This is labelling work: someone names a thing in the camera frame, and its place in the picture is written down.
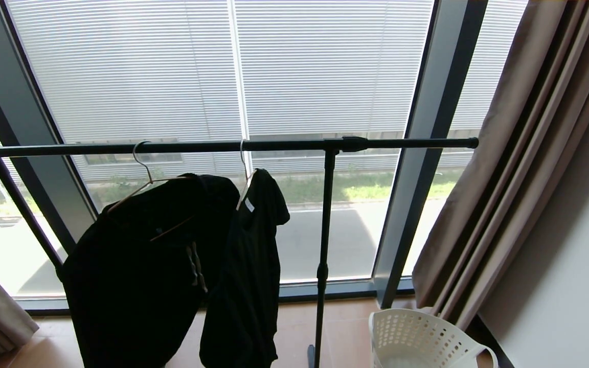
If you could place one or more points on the pink clothes hanger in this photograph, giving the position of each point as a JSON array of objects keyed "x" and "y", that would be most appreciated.
[
  {"x": 244, "y": 163},
  {"x": 126, "y": 199}
]

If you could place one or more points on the black clothes rack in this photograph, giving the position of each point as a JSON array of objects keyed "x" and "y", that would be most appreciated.
[{"x": 172, "y": 148}]

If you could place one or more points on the black shorts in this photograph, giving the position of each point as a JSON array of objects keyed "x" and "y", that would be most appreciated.
[{"x": 136, "y": 286}]

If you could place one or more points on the white laundry basket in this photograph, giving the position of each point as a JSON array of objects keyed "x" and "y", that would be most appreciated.
[{"x": 417, "y": 337}]

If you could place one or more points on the black short-sleeved shirt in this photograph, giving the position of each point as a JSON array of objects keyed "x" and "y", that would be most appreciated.
[{"x": 248, "y": 286}]

